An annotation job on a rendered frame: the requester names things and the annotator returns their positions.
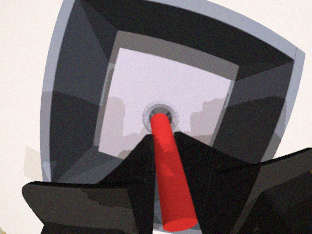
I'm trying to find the red peg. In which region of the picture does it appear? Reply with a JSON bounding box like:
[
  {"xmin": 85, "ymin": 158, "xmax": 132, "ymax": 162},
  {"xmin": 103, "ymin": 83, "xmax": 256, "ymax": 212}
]
[{"xmin": 149, "ymin": 113, "xmax": 199, "ymax": 232}]

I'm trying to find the grey open box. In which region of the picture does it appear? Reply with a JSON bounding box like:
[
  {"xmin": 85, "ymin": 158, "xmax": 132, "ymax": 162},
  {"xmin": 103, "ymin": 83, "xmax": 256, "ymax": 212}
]
[{"xmin": 39, "ymin": 0, "xmax": 305, "ymax": 184}]

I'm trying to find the white plate with hole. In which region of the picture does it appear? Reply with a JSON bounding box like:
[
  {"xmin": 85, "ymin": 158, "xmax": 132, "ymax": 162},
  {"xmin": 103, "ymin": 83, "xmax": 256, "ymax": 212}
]
[{"xmin": 99, "ymin": 48, "xmax": 231, "ymax": 160}]

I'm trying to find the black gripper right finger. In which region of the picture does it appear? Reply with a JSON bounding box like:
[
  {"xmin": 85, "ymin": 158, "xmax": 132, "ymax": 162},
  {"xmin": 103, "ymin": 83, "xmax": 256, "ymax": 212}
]
[{"xmin": 173, "ymin": 132, "xmax": 312, "ymax": 234}]

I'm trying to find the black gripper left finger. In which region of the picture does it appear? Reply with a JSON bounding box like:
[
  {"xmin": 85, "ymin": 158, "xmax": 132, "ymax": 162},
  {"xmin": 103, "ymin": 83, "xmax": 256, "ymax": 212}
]
[{"xmin": 21, "ymin": 134, "xmax": 155, "ymax": 234}]

